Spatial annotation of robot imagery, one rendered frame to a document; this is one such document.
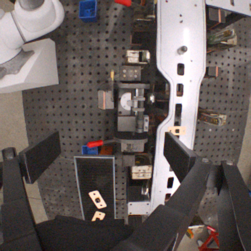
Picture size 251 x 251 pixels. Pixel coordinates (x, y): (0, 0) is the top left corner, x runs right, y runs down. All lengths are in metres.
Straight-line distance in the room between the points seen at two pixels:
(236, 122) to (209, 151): 0.29
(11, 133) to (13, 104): 0.39
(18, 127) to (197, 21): 2.05
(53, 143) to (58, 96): 0.84
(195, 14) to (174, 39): 0.16
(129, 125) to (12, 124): 1.86
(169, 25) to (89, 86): 0.56
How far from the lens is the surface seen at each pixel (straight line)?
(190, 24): 0.74
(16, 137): 2.20
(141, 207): 0.72
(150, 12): 0.60
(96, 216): 0.69
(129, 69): 0.51
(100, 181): 0.57
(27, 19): 0.71
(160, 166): 0.73
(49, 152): 0.17
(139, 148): 0.59
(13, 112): 2.14
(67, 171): 1.15
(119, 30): 0.99
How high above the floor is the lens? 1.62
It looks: 76 degrees down
